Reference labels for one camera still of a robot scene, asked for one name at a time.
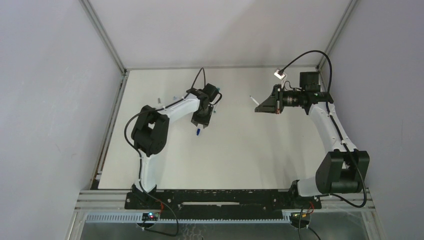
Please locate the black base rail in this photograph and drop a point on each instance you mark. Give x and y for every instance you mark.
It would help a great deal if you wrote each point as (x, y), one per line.
(220, 204)

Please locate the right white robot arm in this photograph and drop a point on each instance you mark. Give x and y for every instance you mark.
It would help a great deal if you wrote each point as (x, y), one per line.
(344, 167)

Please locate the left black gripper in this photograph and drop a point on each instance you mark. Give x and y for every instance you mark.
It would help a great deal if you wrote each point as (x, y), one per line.
(201, 117)

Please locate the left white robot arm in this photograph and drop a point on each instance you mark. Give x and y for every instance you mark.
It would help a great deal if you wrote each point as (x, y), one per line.
(147, 131)

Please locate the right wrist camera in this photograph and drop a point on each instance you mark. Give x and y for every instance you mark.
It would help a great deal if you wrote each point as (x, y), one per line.
(281, 75)

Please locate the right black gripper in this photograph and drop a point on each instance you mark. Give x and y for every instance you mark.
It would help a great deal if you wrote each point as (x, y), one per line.
(276, 100)

